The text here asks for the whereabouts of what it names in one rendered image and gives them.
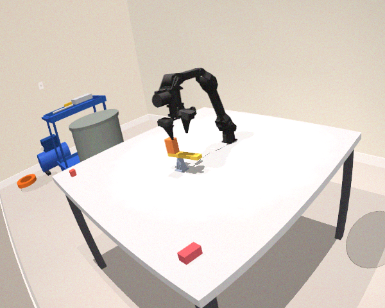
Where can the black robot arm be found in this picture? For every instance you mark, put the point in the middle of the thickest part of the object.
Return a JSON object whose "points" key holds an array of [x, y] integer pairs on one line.
{"points": [[169, 92]]}

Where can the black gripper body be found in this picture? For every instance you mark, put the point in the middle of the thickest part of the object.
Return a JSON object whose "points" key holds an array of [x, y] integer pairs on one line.
{"points": [[166, 121]]}

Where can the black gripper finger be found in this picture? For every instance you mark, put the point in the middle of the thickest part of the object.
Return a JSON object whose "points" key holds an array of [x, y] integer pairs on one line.
{"points": [[186, 124], [169, 131]]}

